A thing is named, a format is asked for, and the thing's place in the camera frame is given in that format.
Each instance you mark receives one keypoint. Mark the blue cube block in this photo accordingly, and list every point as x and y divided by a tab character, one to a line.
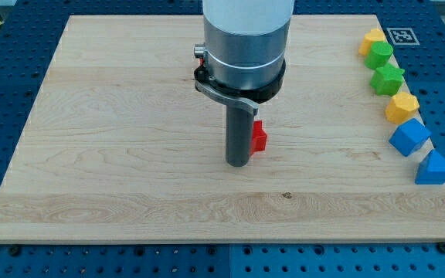
409	137

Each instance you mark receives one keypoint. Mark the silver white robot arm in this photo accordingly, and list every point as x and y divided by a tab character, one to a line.
244	40

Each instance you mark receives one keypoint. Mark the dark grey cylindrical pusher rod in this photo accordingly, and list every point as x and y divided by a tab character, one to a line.
239	131

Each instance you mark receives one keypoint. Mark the black white fiducial marker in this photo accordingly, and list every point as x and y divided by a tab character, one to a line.
401	36

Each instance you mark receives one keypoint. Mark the green star block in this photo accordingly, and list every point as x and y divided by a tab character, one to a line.
387	80

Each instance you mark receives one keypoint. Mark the yellow hexagon block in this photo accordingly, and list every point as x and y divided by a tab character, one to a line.
402	107

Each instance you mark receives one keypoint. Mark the blue triangle block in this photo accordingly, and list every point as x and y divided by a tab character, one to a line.
431	170

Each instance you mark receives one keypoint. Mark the black clamp with grey lever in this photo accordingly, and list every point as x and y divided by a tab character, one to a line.
247	100

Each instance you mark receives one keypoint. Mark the red star block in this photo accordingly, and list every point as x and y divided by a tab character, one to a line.
259	138

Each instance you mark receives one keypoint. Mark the yellow block far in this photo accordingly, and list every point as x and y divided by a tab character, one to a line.
374	35

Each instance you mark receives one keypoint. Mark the light wooden board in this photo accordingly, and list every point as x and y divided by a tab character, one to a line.
119	147

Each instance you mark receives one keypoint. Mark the green cylinder block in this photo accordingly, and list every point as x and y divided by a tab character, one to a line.
379	54

